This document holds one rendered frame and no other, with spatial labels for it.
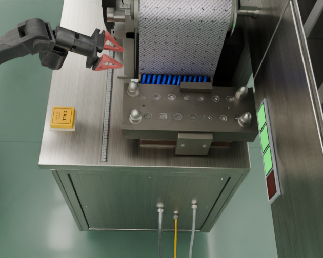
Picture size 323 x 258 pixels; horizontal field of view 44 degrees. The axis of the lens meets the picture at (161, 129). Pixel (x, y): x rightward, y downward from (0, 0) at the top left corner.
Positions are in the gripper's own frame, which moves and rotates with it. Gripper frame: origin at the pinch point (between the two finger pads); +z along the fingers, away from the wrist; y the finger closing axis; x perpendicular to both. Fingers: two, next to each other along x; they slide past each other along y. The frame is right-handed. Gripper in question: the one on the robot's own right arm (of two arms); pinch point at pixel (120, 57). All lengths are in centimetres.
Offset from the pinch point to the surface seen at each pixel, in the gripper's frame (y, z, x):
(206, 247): 34, 85, -80
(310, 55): 24, 19, 49
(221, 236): 28, 92, -77
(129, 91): 8.5, 5.1, -3.2
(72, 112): 9.5, -6.3, -22.5
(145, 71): 0.4, 9.5, -2.2
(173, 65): 0.2, 15.4, 4.6
